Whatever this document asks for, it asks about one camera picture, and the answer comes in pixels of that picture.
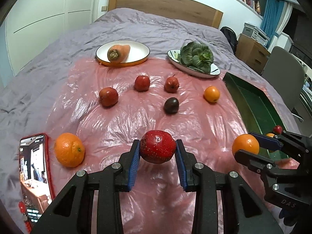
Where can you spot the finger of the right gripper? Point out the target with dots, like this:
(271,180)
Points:
(257,163)
(287,142)

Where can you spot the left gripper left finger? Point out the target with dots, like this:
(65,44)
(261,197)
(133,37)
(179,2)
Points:
(71,210)

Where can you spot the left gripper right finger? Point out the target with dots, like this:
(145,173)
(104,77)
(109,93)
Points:
(243,211)

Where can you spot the large red apple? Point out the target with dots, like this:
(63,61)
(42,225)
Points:
(277,130)

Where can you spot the small orange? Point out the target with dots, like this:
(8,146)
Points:
(270,135)
(211,94)

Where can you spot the large smooth orange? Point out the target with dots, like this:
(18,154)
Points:
(247,143)

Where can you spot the textured orange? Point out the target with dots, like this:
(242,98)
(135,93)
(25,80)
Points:
(69,150)

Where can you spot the dark purple plum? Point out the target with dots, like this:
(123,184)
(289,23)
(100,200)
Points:
(171,106)

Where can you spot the small red apple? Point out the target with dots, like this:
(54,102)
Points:
(108,97)
(142,83)

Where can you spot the red apple with stem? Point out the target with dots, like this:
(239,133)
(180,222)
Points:
(171,84)

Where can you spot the white blue gloved hand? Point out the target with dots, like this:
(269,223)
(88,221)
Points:
(289,217)

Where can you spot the green rectangular tray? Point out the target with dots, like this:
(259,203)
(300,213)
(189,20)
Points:
(257,111)

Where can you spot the red cased smartphone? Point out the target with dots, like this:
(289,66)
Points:
(34,172)

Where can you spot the grey office chair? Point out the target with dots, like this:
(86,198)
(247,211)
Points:
(286,75)

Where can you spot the wooden nightstand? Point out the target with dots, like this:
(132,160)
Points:
(252,53)

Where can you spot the pink plastic sheet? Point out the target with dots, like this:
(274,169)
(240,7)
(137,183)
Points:
(157,202)

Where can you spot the black backpack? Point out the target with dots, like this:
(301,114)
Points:
(231,37)

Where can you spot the green leafy cabbage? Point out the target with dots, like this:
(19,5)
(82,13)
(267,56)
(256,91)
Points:
(198,54)

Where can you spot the right blue curtain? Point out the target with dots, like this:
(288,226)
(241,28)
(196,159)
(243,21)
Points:
(271,18)

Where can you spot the white oval dish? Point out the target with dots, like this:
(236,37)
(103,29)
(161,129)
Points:
(174,55)

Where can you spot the carrot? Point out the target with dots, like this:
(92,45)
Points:
(118,53)

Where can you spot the orange rimmed plate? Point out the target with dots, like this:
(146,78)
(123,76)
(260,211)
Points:
(138,54)

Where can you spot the wooden headboard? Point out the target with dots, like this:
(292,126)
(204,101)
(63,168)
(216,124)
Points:
(187,10)

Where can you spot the white wardrobe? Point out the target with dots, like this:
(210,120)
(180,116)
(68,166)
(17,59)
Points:
(32,25)

